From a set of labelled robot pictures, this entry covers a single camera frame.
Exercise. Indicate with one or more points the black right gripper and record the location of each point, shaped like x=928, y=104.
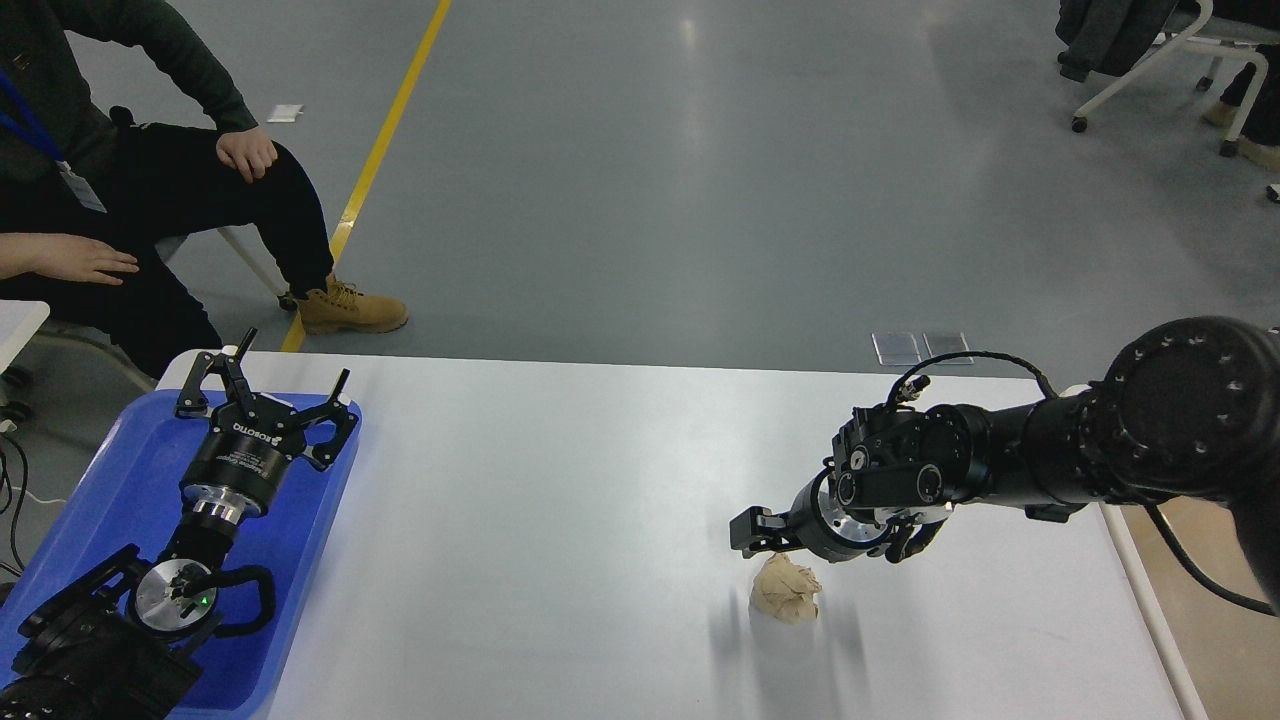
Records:
x=815, y=522

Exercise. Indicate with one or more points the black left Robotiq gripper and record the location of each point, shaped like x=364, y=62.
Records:
x=243, y=450

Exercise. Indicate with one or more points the brown paper ball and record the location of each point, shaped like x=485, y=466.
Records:
x=786, y=591

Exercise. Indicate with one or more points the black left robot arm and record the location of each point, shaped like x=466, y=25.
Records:
x=175, y=578

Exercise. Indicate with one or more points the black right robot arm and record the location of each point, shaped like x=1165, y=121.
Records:
x=1190, y=409

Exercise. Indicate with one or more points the person's right hand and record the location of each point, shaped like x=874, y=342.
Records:
x=73, y=258

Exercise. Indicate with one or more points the person's left hand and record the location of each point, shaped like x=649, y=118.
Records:
x=252, y=153

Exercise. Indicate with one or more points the tan work boot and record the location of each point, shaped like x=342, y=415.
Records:
x=339, y=307

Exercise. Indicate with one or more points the white stool under person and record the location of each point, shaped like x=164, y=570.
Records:
x=167, y=247

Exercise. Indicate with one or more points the blue plastic tray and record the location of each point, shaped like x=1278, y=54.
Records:
x=130, y=495

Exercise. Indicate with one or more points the left floor socket plate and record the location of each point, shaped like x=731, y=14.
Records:
x=896, y=348

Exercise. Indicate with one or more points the floor socket plate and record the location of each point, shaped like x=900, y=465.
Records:
x=896, y=348
x=951, y=346

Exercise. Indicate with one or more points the right floor socket plate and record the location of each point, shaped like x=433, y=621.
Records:
x=951, y=346

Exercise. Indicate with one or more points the seated person in green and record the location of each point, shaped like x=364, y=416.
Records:
x=68, y=168

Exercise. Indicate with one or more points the white plastic bin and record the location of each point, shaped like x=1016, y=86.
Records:
x=1221, y=660

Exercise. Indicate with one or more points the white rolling chair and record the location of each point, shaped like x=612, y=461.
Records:
x=1202, y=32

